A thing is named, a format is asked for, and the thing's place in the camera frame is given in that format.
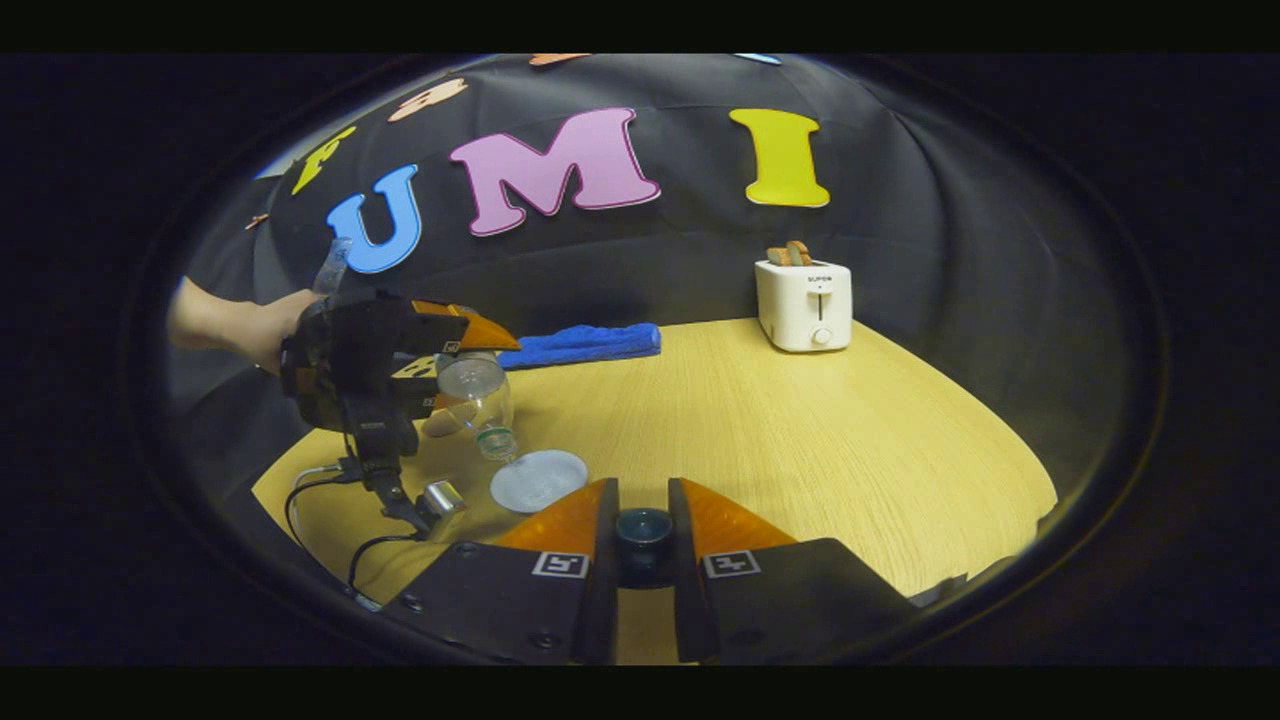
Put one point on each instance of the black backdrop cloth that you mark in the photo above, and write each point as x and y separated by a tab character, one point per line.
700	260

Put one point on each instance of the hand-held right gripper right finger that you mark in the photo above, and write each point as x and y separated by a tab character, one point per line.
685	610

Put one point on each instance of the clear plastic water bottle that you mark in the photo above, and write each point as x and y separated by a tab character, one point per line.
478	400

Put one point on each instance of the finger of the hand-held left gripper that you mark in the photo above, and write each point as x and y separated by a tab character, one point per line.
475	330
420	372

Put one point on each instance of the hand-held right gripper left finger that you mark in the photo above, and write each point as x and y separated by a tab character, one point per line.
603	600

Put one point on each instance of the blue folded towel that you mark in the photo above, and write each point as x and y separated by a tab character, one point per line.
585	345

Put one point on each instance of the dark blue teacup lid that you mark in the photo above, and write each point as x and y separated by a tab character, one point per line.
643	535

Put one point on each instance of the white toaster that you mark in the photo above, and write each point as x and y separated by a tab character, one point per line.
803	310

